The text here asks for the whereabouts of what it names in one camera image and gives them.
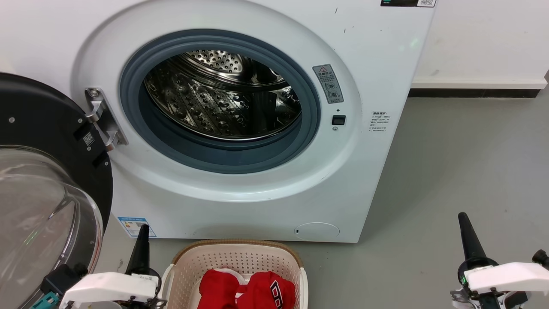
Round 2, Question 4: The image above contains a silver metal door hinge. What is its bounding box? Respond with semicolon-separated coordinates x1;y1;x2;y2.
84;88;128;151

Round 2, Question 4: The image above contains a red garment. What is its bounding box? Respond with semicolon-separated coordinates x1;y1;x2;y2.
198;269;296;309

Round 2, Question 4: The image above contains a grey rubber door gasket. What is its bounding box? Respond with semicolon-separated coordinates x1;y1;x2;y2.
119;29;321;174

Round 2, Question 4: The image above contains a black washer door with glass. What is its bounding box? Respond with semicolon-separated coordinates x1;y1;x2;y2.
0;72;114;309

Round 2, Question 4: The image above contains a cream perforated laundry basket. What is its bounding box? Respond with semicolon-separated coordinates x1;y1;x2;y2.
161;239;308;309

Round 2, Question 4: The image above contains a white front-load washing machine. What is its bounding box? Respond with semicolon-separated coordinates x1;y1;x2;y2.
0;0;437;243

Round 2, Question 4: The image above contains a grey warning sticker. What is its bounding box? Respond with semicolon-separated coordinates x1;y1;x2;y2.
312;64;344;104

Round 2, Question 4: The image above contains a round white filter cover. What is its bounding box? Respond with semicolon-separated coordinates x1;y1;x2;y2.
294;222;340;241

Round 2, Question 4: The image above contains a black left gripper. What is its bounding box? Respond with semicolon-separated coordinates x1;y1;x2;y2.
125;224;168;309

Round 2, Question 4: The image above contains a stainless steel washing machine drum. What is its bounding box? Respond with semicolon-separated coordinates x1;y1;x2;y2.
144;49;302;141

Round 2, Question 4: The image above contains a blue energy label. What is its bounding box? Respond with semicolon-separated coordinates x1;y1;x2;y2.
118;217;157;238

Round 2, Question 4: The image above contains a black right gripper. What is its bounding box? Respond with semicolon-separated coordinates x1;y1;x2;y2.
450;212;528;309

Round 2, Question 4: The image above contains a teal plastic connector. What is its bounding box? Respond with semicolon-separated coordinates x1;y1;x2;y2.
30;292;60;309

